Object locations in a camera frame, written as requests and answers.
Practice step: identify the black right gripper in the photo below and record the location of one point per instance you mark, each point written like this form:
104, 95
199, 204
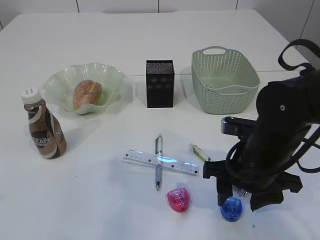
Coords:
258, 164

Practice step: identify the blue pencil sharpener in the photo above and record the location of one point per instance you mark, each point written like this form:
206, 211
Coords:
232, 209

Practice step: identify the pink pencil sharpener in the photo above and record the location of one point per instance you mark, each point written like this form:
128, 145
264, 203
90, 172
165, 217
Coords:
179, 199

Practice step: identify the sugared bread bun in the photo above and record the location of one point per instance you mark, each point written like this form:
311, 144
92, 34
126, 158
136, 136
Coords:
86, 92

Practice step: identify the brown coffee bottle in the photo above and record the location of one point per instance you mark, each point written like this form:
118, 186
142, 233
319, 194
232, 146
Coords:
45, 130

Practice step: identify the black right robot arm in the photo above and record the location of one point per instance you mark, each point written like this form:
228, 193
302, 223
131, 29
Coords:
293, 102

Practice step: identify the cream barrel pen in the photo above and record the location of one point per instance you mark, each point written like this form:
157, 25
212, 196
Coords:
200, 153

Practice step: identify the grey grip silver pen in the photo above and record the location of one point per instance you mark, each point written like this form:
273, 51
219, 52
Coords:
159, 167

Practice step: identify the green woven plastic basket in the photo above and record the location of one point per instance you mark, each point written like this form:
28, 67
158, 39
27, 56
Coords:
223, 79

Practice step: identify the black mesh pen holder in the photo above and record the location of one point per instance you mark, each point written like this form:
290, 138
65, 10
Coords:
160, 81

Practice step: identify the green wavy glass plate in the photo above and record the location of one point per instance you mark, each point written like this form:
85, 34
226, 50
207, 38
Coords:
59, 89

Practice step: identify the clear plastic ruler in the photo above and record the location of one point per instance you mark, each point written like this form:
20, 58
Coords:
167, 163

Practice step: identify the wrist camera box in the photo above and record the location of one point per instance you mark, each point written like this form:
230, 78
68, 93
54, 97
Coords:
235, 126

